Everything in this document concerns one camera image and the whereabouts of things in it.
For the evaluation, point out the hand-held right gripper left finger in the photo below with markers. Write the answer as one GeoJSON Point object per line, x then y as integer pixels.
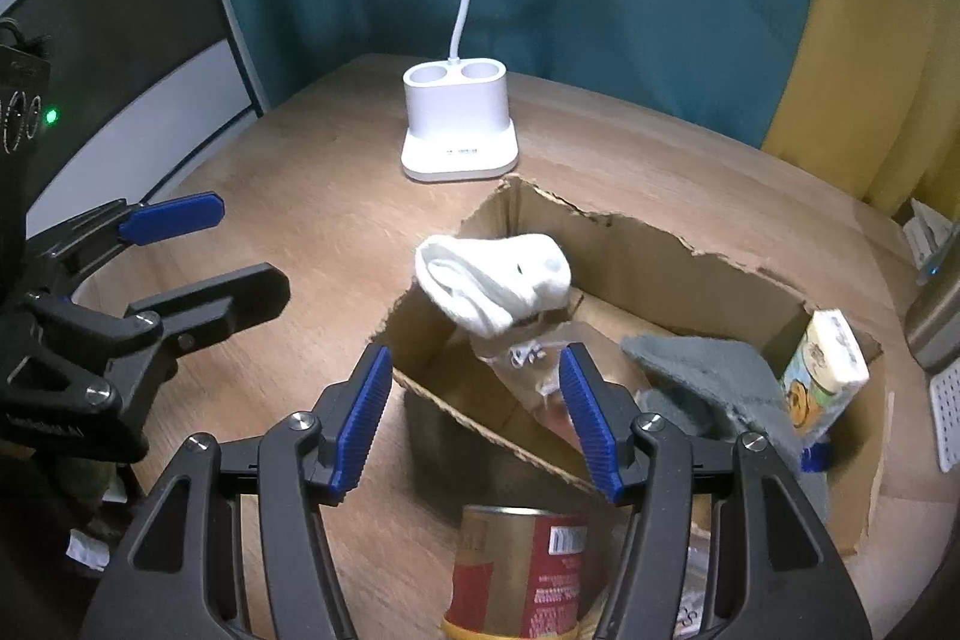
{"type": "Point", "coordinates": [364, 415]}

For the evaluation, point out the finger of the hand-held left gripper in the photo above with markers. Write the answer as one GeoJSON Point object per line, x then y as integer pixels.
{"type": "Point", "coordinates": [172, 216]}
{"type": "Point", "coordinates": [225, 295]}

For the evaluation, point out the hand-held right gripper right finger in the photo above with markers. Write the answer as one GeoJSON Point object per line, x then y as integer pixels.
{"type": "Point", "coordinates": [589, 422]}

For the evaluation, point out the clear plastic bag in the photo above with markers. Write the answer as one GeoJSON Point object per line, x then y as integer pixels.
{"type": "Point", "coordinates": [525, 355]}

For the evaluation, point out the grey sock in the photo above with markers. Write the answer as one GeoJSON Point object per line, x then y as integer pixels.
{"type": "Point", "coordinates": [712, 377]}

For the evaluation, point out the red can with yellow lid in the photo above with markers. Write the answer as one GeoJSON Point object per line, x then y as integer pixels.
{"type": "Point", "coordinates": [517, 572]}

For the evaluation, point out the cardboard box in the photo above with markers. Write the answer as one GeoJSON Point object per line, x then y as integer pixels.
{"type": "Point", "coordinates": [675, 280]}

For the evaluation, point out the white sock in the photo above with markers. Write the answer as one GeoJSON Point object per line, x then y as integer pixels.
{"type": "Point", "coordinates": [487, 280]}

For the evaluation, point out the blue tissue pack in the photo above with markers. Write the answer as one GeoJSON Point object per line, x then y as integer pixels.
{"type": "Point", "coordinates": [816, 458]}

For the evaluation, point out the cartoon print tissue pack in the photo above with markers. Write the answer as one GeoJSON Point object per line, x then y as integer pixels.
{"type": "Point", "coordinates": [821, 370]}

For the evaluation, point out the white paper scrap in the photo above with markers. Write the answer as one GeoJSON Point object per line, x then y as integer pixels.
{"type": "Point", "coordinates": [86, 546]}

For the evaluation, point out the cotton swabs bag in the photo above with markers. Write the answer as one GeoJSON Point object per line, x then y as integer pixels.
{"type": "Point", "coordinates": [697, 602]}

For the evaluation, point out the white desk lamp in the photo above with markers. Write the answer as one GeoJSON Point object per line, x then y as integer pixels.
{"type": "Point", "coordinates": [457, 115]}

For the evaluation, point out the white plastic basket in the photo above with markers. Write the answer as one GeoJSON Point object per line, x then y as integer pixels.
{"type": "Point", "coordinates": [949, 415]}

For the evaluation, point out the stainless steel tumbler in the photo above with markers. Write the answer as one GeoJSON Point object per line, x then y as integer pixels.
{"type": "Point", "coordinates": [937, 325]}

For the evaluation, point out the yellow curtain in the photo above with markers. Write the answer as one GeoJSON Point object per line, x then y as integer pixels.
{"type": "Point", "coordinates": [877, 48]}

